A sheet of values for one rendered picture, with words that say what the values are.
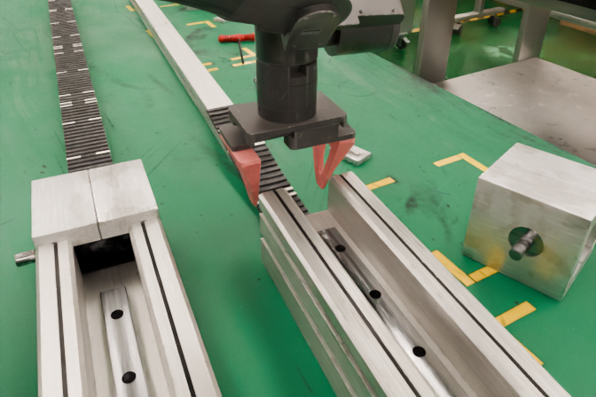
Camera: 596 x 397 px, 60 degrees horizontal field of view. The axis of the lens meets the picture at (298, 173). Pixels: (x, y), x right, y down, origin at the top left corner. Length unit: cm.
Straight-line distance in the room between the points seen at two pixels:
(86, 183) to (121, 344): 17
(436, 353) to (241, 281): 20
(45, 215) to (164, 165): 25
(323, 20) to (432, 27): 193
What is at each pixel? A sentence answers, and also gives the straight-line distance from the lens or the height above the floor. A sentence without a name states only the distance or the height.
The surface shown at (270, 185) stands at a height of 80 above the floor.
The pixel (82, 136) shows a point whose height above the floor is 81.
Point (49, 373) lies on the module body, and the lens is 37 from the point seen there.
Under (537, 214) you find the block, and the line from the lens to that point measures 51.
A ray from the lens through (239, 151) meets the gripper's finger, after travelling 50.
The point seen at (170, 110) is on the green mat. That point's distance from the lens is 85.
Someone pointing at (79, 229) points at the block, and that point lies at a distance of 46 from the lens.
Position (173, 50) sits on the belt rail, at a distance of 102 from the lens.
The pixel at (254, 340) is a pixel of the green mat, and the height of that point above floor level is 78.
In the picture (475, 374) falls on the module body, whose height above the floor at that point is 84.
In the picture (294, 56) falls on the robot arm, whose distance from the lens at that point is 46.
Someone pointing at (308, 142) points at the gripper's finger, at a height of 90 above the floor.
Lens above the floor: 114
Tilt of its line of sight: 33 degrees down
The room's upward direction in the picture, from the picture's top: straight up
